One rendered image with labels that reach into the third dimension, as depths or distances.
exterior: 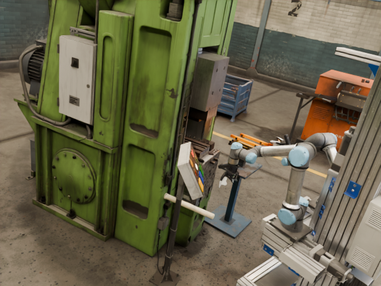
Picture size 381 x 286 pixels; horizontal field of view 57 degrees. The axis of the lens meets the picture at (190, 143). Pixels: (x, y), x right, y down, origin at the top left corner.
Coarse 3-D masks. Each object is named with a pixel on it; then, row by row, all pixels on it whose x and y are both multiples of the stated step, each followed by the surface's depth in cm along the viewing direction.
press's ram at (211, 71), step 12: (204, 60) 260; (216, 60) 260; (228, 60) 282; (204, 72) 263; (216, 72) 266; (204, 84) 266; (216, 84) 274; (192, 96) 274; (204, 96) 269; (216, 96) 283; (204, 108) 272
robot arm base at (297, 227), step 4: (300, 220) 239; (284, 224) 243; (292, 224) 239; (296, 224) 239; (300, 224) 240; (288, 228) 240; (292, 228) 239; (296, 228) 240; (300, 228) 240; (296, 232) 240
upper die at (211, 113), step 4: (192, 108) 283; (212, 108) 284; (216, 108) 292; (192, 112) 284; (196, 112) 282; (200, 112) 281; (204, 112) 279; (208, 112) 278; (212, 112) 287; (216, 112) 296; (192, 116) 285; (196, 116) 283; (200, 116) 282; (204, 116) 280; (208, 116) 281; (212, 116) 290; (204, 120) 281
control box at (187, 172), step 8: (184, 144) 256; (184, 152) 243; (184, 160) 231; (192, 160) 241; (184, 168) 228; (192, 168) 232; (184, 176) 231; (192, 176) 230; (192, 184) 233; (192, 192) 235; (200, 192) 235
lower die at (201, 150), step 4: (184, 140) 307; (192, 140) 310; (196, 140) 313; (192, 144) 304; (196, 144) 303; (204, 144) 308; (196, 148) 298; (200, 148) 300; (204, 148) 300; (208, 148) 307; (196, 152) 294; (200, 152) 295; (204, 152) 301; (208, 152) 311; (200, 156) 295
